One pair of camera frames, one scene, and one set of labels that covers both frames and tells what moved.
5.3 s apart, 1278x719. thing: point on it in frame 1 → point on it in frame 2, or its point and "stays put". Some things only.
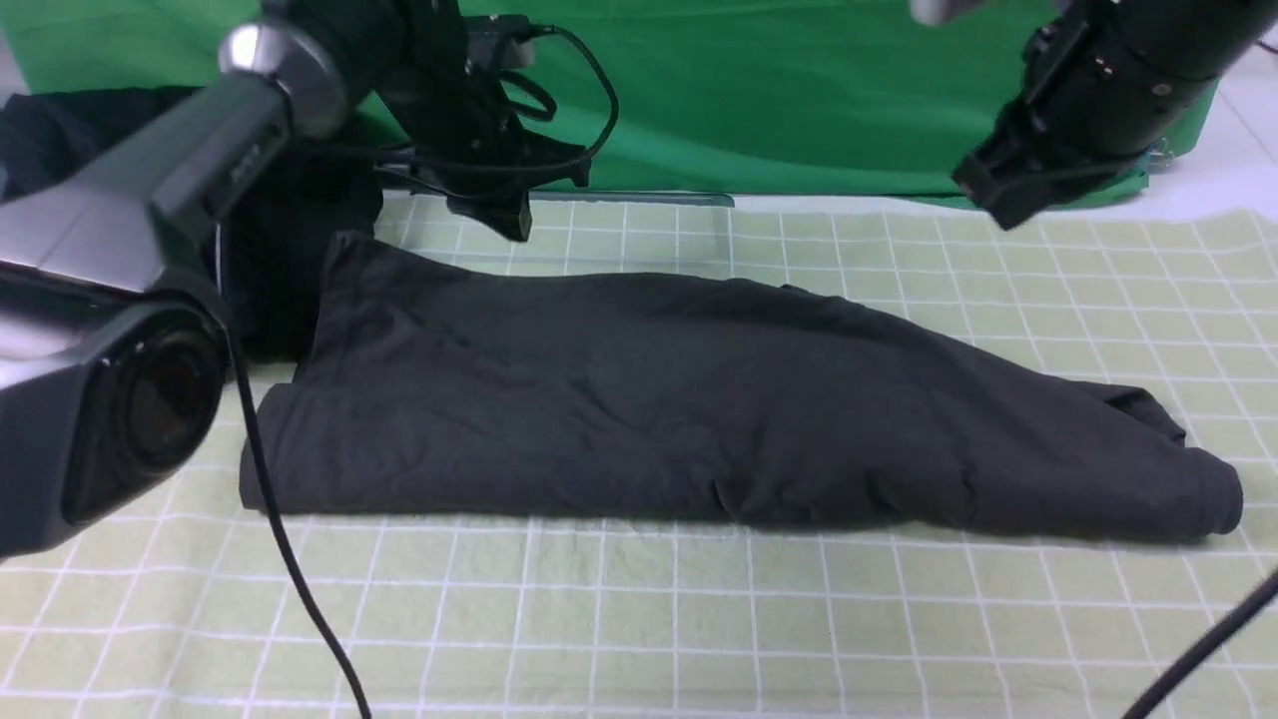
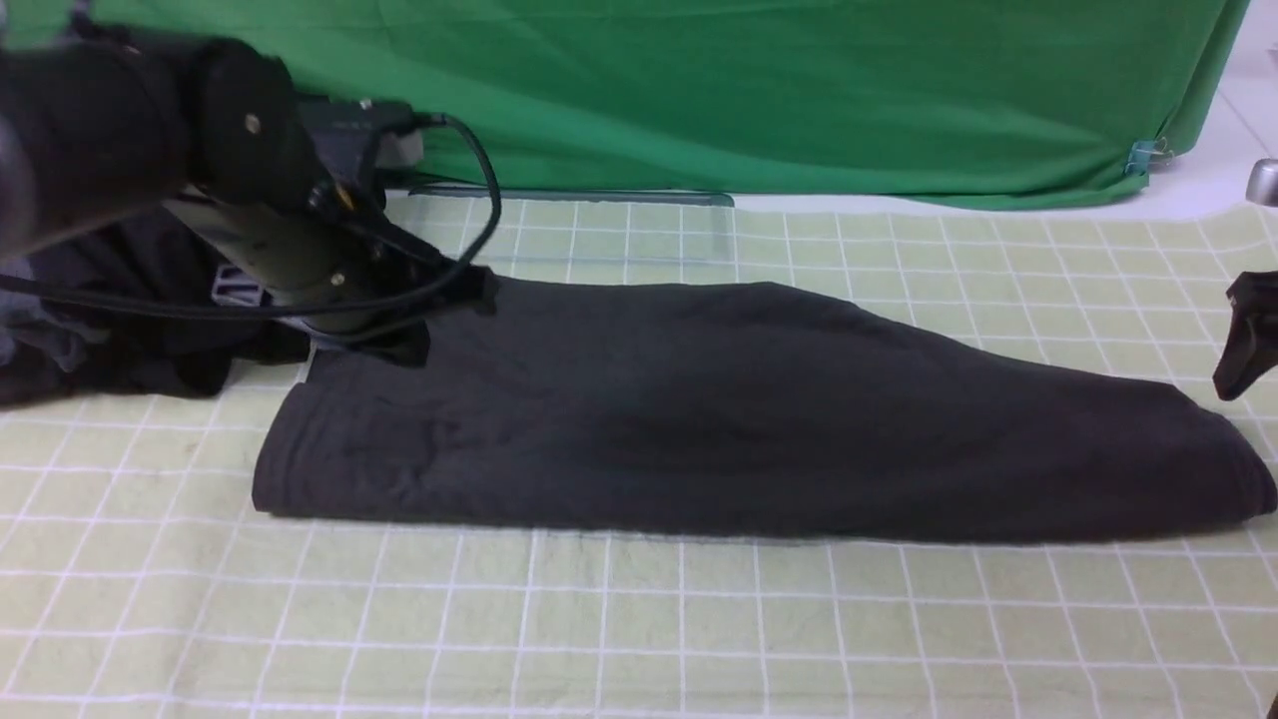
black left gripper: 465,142 → 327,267
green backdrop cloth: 738,97 stays put
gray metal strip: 718,200 stays put
